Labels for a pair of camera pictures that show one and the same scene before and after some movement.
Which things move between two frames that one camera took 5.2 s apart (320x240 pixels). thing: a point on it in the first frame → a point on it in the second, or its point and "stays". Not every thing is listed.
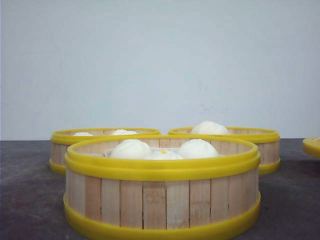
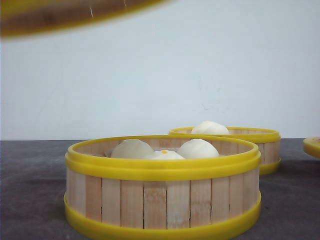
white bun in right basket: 210,128 stays
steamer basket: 61,140 → 24,17
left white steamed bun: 131,148 stays
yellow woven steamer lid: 311,146 stays
